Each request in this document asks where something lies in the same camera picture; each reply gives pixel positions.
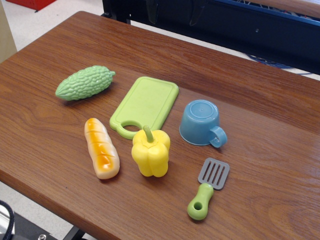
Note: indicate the grey spatula green handle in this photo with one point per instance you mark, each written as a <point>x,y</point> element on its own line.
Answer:
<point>212,176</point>

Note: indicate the green plastic cutting board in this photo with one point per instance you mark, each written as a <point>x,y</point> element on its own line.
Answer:
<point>148,102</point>

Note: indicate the yellow bell pepper toy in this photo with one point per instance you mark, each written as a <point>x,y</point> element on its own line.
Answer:
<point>150,151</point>

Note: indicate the blue plastic cup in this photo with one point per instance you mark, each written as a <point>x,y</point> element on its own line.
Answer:
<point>200,124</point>

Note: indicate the toy bread loaf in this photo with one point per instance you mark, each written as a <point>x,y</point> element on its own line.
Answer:
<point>104,156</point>

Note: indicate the green bitter gourd toy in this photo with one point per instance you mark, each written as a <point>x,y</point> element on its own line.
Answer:
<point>85,83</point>

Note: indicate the red box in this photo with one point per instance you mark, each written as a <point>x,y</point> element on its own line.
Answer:
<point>32,4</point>

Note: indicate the black metal frame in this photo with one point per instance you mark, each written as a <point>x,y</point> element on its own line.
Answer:
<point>282,31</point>

